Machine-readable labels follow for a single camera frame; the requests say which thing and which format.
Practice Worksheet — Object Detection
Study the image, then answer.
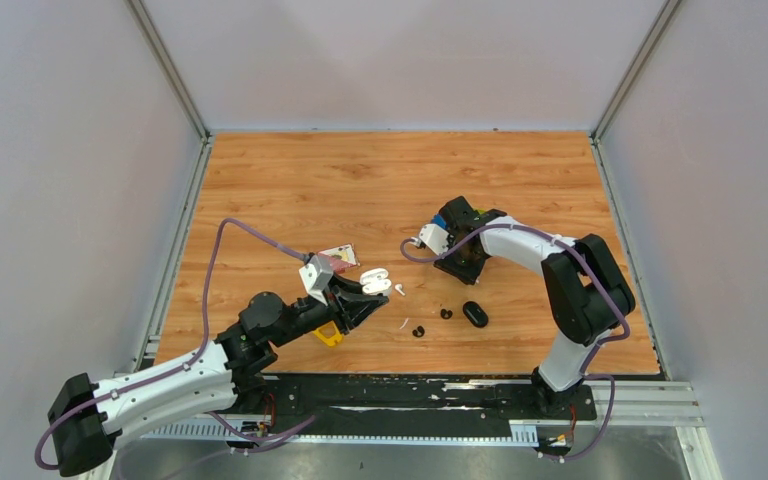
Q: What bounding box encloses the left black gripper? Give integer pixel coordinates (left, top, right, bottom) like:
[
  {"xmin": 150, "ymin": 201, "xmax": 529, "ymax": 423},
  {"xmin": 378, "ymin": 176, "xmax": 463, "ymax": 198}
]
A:
[{"xmin": 271, "ymin": 270, "xmax": 390, "ymax": 348}]

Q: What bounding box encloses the white earbud charging case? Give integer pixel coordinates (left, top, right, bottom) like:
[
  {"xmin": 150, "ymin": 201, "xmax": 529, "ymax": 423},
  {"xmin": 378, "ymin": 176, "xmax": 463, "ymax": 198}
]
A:
[{"xmin": 359, "ymin": 268, "xmax": 393, "ymax": 296}]

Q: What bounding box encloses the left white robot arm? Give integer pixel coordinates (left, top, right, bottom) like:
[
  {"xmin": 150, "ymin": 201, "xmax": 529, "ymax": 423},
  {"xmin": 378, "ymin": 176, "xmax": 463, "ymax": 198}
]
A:
[{"xmin": 35, "ymin": 275, "xmax": 393, "ymax": 477}]

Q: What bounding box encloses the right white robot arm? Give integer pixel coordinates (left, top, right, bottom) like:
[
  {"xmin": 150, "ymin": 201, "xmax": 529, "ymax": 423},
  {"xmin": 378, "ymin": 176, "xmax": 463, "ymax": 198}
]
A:
[{"xmin": 419, "ymin": 197, "xmax": 636, "ymax": 418}]

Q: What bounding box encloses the black earbud case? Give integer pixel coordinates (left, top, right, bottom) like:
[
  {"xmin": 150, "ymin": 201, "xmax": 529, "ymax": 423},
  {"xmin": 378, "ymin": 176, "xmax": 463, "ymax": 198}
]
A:
[{"xmin": 462, "ymin": 301, "xmax": 489, "ymax": 328}]

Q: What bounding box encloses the yellow triangular plastic piece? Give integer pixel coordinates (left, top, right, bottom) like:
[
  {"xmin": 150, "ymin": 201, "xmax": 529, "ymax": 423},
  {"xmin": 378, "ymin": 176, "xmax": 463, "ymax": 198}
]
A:
[{"xmin": 313, "ymin": 321, "xmax": 344, "ymax": 348}]

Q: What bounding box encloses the pink snack packet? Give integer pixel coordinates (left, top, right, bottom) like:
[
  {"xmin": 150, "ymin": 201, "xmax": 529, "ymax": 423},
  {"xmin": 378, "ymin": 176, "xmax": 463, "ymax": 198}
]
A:
[{"xmin": 318, "ymin": 243, "xmax": 360, "ymax": 274}]

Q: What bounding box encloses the blue toy brick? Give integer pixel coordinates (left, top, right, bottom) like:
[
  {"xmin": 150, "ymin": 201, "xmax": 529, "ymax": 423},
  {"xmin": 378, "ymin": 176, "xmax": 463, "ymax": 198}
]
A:
[{"xmin": 431, "ymin": 214, "xmax": 447, "ymax": 230}]

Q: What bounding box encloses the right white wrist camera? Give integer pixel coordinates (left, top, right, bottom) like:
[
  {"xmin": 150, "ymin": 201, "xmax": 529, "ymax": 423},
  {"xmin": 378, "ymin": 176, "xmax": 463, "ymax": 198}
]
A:
[{"xmin": 412, "ymin": 223, "xmax": 450, "ymax": 255}]

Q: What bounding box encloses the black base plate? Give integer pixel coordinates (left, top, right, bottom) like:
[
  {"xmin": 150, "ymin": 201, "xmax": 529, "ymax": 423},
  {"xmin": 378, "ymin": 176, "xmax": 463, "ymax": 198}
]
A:
[{"xmin": 201, "ymin": 372, "xmax": 599, "ymax": 440}]

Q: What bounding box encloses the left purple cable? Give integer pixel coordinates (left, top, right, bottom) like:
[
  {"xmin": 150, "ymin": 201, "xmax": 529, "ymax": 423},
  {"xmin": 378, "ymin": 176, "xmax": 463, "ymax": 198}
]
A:
[{"xmin": 34, "ymin": 218, "xmax": 319, "ymax": 472}]

